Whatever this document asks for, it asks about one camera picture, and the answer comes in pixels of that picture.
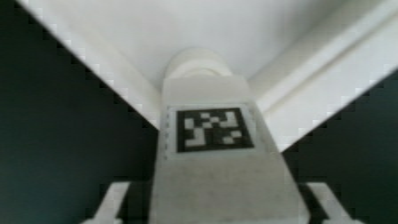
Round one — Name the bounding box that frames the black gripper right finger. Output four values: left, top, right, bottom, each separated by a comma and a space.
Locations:
301, 182, 365, 224

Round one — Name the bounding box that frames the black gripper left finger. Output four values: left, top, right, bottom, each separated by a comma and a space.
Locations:
80, 181, 151, 224

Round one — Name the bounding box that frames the white leg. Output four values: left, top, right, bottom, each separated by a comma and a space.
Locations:
146, 64, 310, 224

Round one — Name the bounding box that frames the white square table top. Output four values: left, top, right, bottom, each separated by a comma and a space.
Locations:
15, 0, 398, 129

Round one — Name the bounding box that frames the white front obstacle bar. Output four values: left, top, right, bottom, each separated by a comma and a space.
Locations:
265, 19, 398, 151

